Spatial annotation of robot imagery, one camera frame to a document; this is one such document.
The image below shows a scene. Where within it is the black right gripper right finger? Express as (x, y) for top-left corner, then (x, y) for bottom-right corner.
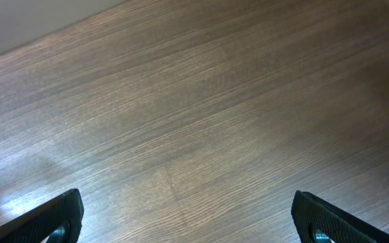
(291, 190), (389, 243)

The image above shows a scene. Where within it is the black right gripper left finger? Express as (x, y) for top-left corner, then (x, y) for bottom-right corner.
(0, 188), (84, 243)

